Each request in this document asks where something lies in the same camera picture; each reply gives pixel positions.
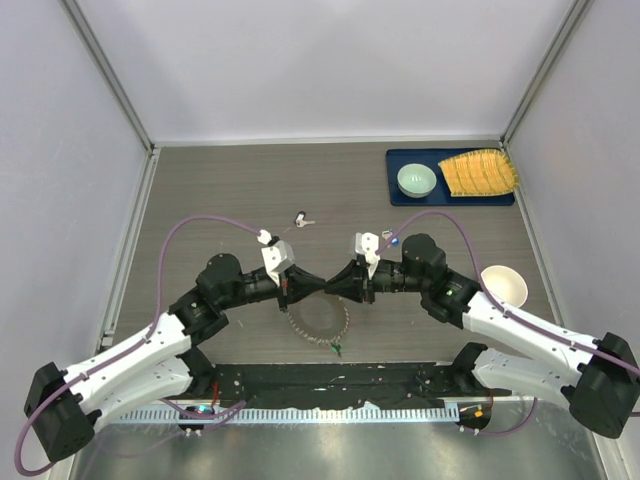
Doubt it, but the key with black tag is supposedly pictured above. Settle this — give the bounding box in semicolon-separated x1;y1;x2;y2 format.
294;211;315;228

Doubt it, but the left aluminium frame rail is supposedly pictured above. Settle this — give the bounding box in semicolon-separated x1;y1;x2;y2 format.
59;0;160;353

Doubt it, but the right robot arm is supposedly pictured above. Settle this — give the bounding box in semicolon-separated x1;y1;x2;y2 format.
325;233;639;439

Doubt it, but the pale green bowl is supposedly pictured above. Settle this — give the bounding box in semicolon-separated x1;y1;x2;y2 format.
396;163;437;198

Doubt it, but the key with blue tag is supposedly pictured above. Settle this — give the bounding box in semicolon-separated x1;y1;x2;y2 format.
381;230;400;246

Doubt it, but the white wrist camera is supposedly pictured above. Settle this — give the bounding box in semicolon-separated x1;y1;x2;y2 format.
257;229;295;283
353;232;381;279

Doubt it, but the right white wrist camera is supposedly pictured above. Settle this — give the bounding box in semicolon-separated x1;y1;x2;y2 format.
353;232;381;279

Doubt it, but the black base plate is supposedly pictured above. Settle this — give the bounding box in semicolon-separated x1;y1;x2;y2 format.
180;362;510;410

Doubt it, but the blue tray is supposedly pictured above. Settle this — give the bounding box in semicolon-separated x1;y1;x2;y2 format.
385;148;515;207

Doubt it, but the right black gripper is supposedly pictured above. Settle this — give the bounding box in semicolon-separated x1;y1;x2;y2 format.
325;257;428;305

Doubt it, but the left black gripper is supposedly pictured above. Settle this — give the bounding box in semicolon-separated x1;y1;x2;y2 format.
219;264;326;312

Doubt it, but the front aluminium frame rail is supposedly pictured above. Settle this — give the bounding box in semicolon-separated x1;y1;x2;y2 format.
62;358;612;405

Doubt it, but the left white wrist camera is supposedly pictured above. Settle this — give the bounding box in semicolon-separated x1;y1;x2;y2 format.
257;229;295;283

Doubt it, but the key with green tag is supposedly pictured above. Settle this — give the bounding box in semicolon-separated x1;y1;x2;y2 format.
330;342;342;358

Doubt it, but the yellow woven cloth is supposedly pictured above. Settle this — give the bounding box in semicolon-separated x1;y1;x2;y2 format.
438;149;520;198

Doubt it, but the white cable duct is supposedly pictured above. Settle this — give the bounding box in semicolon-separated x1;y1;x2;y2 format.
116;403;459;426

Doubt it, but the right aluminium frame rail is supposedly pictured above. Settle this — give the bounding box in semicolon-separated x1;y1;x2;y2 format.
499;0;593;327

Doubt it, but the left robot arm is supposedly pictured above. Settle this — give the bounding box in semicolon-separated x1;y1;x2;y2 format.
23;246;326;463

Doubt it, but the metal disc with keyrings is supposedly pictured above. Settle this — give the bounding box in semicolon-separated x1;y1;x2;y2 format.
286;292;350;346

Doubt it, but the cream bowl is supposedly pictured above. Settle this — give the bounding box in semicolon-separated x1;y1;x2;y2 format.
481;265;529;308

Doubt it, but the aluminium frame rail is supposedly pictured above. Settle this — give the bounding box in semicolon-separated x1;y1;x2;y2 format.
59;0;160;353
62;358;612;405
499;0;593;327

